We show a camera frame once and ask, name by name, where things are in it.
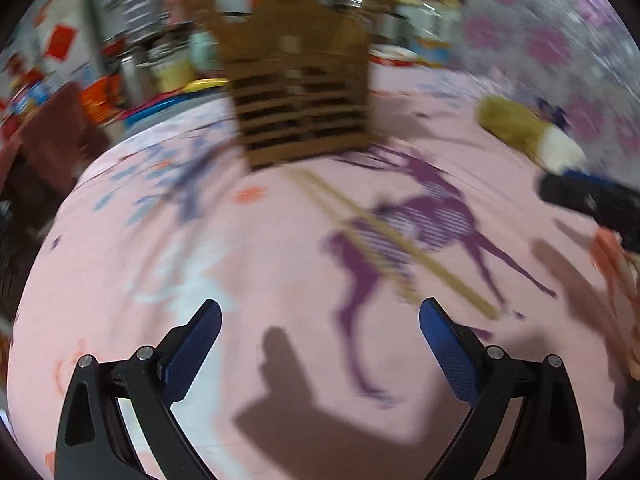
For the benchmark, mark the person's right hand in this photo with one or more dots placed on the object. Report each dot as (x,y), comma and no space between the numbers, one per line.
(617,270)

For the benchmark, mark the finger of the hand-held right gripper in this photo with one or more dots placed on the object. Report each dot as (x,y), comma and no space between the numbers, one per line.
(575,191)

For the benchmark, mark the yellow pot with lid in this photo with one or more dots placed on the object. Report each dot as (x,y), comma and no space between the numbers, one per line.
(170,70)

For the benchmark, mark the red printed box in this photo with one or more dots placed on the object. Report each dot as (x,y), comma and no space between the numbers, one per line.
(100,97)

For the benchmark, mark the wooden chopstick holder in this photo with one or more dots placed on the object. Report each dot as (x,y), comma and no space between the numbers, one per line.
(300,110)

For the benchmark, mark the pink deer printed blanket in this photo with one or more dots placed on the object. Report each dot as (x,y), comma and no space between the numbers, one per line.
(250,260)

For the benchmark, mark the floral mattress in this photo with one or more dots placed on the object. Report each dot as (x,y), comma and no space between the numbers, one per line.
(550,40)

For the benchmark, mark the yellow and white plush toy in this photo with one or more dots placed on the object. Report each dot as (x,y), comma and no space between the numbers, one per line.
(515,120)

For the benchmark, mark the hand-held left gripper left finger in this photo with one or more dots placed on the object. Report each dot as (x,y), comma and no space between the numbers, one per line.
(192,350)

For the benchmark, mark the wooden chopstick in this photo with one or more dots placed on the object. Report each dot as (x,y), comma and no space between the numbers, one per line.
(450,282)
(350,231)

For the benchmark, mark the dark red cloth cover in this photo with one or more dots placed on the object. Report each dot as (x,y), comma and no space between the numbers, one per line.
(55,130)

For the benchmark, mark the blue tray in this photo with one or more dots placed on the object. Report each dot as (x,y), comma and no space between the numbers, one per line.
(150,110)

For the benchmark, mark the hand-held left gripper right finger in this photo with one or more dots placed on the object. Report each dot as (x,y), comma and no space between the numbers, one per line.
(447,350)

